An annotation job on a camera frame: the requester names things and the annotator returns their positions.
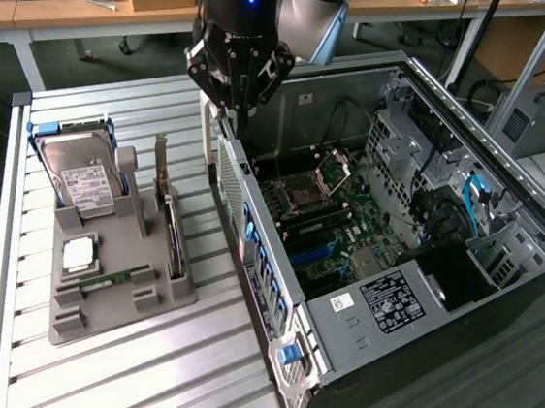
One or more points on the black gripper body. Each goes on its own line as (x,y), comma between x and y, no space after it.
(242,12)

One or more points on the black graphics card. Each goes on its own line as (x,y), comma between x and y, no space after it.
(173,234)

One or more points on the metal socket cover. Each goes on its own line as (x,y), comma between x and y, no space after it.
(335,170)

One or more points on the CPU socket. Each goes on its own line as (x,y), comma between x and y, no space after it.
(303,193)

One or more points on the perforated metal drive cage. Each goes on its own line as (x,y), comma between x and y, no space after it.
(389,153)

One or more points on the wooden desk white legs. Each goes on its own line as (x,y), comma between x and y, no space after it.
(62,11)

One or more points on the silver hard disk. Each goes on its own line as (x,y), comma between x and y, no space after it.
(79,171)

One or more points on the black RAM stick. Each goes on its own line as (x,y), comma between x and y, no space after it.
(314,226)

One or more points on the hard disk drive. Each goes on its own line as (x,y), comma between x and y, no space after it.
(50,127)

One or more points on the green motherboard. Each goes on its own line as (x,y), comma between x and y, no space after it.
(366,218)

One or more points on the grey chipset heatsink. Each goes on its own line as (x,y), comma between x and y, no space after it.
(368,261)

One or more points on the black tripod pole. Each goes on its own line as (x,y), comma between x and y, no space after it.
(491,10)

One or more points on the silver CPU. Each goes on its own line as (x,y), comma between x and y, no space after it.
(79,256)

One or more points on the green RAM stick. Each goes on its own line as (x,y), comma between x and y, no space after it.
(105,279)

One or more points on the cluttered wooden desk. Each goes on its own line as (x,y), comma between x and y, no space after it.
(519,0)

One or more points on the grey parts rack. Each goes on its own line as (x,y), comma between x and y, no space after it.
(117,308)

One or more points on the grey computer tower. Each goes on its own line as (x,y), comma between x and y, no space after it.
(542,122)

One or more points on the grey power supply unit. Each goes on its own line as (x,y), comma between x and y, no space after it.
(344,333)

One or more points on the blue case latch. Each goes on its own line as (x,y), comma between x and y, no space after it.
(288,355)

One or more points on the grey metal disk bay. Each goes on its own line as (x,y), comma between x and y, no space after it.
(507,252)

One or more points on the open grey PC case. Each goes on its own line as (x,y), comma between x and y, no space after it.
(465,369)

